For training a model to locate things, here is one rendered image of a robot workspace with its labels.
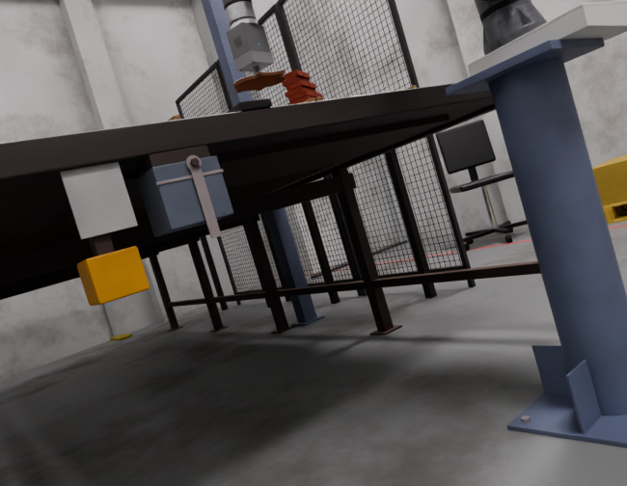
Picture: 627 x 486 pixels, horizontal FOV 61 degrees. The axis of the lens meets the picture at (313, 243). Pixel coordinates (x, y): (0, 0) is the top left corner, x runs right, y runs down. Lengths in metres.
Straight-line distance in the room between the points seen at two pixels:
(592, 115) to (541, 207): 4.24
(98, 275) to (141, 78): 6.16
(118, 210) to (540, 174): 0.92
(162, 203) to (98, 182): 0.11
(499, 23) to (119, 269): 0.99
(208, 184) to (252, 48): 0.52
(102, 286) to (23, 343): 5.16
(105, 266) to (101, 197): 0.13
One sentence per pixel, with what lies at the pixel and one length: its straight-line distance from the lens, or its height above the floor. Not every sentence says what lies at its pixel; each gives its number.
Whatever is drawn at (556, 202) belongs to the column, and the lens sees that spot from 1.34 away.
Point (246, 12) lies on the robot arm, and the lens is 1.50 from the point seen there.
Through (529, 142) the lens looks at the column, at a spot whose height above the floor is 0.68.
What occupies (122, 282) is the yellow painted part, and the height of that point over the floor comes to 0.65.
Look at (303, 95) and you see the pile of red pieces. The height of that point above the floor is 1.20.
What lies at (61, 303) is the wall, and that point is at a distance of 6.17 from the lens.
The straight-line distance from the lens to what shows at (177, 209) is 1.01.
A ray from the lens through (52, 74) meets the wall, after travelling 6.74.
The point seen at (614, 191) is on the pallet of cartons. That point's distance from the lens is 4.38.
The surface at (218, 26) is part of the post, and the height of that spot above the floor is 2.00.
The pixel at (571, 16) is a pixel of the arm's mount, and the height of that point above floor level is 0.90.
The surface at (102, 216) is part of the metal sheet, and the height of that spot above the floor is 0.77.
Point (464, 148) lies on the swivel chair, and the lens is 5.10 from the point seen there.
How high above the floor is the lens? 0.66
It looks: 3 degrees down
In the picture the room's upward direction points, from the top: 17 degrees counter-clockwise
